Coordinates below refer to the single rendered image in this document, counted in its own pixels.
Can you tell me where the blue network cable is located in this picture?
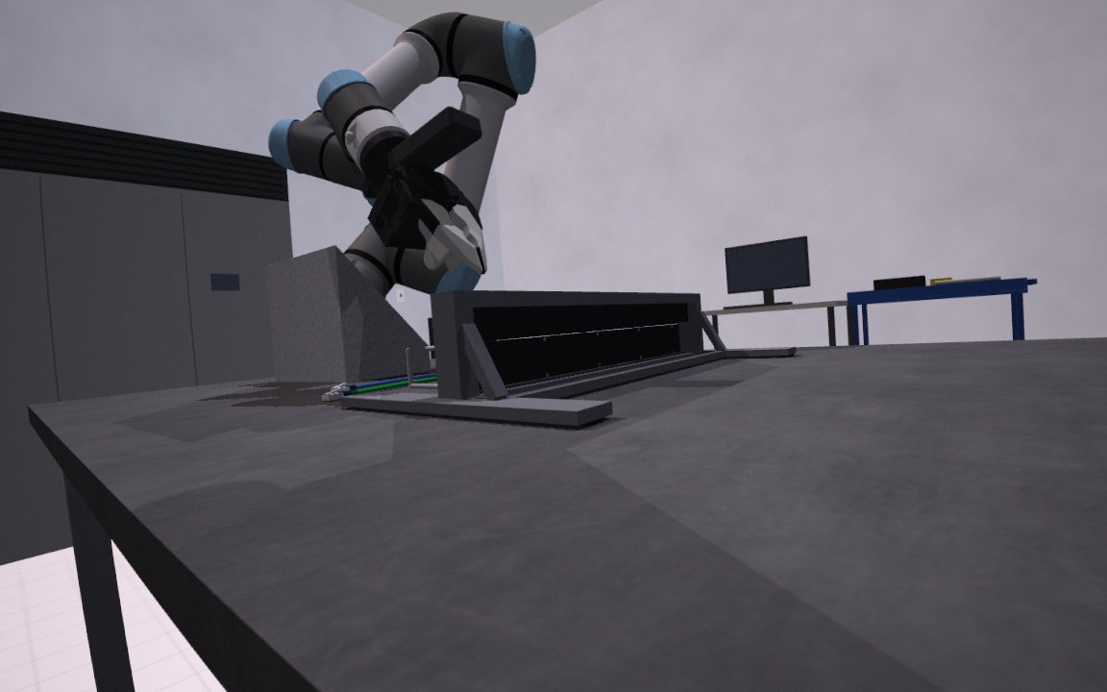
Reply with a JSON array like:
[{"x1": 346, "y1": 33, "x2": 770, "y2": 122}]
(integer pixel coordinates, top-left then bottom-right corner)
[{"x1": 356, "y1": 373, "x2": 436, "y2": 389}]

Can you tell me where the green patch cord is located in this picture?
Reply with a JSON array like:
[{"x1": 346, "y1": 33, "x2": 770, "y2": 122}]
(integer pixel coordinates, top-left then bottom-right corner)
[{"x1": 351, "y1": 376, "x2": 437, "y2": 395}]

